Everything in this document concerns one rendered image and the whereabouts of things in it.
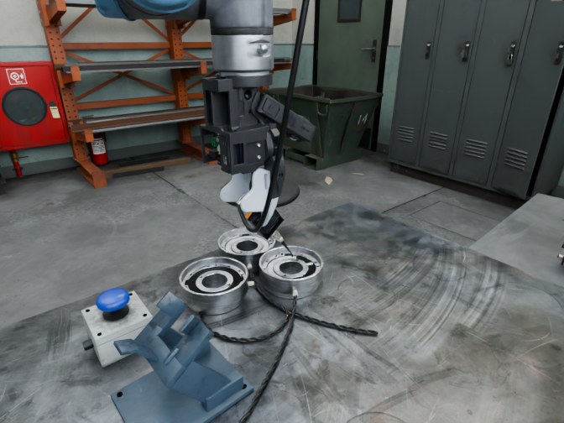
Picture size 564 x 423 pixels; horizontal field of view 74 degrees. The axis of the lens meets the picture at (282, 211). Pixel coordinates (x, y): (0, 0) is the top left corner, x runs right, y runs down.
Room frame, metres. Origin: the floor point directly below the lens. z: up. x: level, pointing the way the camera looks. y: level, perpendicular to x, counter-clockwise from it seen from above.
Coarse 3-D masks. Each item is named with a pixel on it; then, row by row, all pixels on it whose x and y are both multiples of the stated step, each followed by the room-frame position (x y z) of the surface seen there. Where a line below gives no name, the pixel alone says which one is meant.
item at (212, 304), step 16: (192, 272) 0.51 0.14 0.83; (208, 272) 0.51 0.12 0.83; (224, 272) 0.51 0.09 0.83; (240, 272) 0.51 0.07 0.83; (208, 288) 0.47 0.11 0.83; (224, 288) 0.47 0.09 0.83; (240, 288) 0.46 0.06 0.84; (192, 304) 0.44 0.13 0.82; (208, 304) 0.44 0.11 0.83; (224, 304) 0.44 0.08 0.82
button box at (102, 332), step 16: (128, 304) 0.41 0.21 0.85; (96, 320) 0.38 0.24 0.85; (112, 320) 0.38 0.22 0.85; (128, 320) 0.38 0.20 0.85; (144, 320) 0.38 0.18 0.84; (96, 336) 0.35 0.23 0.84; (112, 336) 0.36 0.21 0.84; (128, 336) 0.37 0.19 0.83; (96, 352) 0.36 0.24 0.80; (112, 352) 0.35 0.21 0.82
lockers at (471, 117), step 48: (432, 0) 3.33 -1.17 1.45; (480, 0) 3.03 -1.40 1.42; (528, 0) 2.78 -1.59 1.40; (432, 48) 3.28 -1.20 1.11; (480, 48) 2.98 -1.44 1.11; (528, 48) 2.72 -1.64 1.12; (432, 96) 3.22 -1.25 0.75; (480, 96) 2.92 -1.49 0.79; (528, 96) 2.64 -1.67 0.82; (432, 144) 3.17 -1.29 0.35; (480, 144) 2.86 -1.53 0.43; (528, 144) 2.55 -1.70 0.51; (480, 192) 2.83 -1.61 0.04; (528, 192) 2.62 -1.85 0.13
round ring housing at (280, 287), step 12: (276, 252) 0.57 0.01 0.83; (288, 252) 0.57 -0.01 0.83; (300, 252) 0.57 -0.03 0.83; (312, 252) 0.56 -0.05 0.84; (264, 264) 0.53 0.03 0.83; (276, 264) 0.53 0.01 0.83; (288, 264) 0.55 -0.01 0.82; (300, 264) 0.54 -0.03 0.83; (264, 276) 0.49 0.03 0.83; (288, 276) 0.50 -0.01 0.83; (312, 276) 0.48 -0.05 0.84; (276, 288) 0.48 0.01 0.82; (288, 288) 0.47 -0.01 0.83; (300, 288) 0.48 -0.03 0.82; (312, 288) 0.49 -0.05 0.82
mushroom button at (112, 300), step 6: (114, 288) 0.41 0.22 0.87; (120, 288) 0.41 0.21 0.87; (102, 294) 0.40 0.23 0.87; (108, 294) 0.39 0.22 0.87; (114, 294) 0.39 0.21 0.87; (120, 294) 0.39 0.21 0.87; (126, 294) 0.40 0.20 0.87; (102, 300) 0.38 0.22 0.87; (108, 300) 0.38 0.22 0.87; (114, 300) 0.38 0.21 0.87; (120, 300) 0.38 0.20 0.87; (126, 300) 0.39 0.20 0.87; (102, 306) 0.37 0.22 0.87; (108, 306) 0.37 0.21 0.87; (114, 306) 0.38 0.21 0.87; (120, 306) 0.38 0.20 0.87; (114, 312) 0.39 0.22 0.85
